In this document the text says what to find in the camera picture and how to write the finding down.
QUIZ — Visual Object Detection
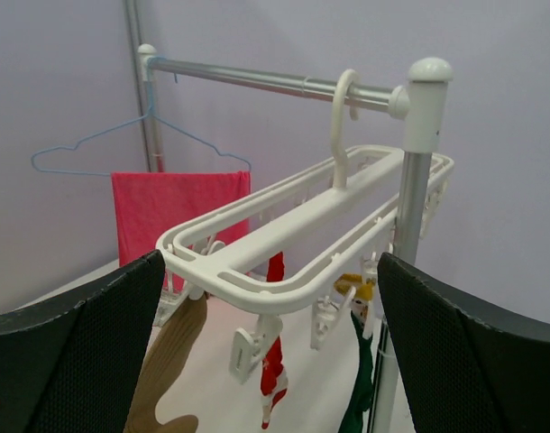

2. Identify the pink towel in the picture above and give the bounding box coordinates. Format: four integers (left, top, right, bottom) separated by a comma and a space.
111, 171, 252, 266

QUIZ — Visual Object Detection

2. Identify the tan ribbed sock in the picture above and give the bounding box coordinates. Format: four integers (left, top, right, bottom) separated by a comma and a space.
124, 297, 207, 433

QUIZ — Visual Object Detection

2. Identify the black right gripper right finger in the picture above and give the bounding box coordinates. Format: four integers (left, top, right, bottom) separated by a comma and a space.
378, 253, 550, 432

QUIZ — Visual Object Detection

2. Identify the red snowflake christmas sock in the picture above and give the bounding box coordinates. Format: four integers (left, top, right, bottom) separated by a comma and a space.
260, 253, 289, 429

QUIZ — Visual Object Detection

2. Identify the dark green sock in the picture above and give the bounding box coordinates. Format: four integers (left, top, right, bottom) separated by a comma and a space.
337, 272, 378, 433

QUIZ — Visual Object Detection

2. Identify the white sock clip hanger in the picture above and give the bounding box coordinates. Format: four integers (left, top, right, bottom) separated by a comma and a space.
156, 58, 454, 382

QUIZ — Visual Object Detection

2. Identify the metal clothes rack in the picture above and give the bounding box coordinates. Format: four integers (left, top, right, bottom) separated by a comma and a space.
137, 43, 454, 433

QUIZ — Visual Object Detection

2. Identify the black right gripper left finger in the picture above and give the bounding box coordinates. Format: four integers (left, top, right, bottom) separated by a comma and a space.
0, 251, 165, 432

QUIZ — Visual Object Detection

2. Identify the blue wire hanger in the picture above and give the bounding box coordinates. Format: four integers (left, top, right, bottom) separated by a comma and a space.
31, 54, 252, 177

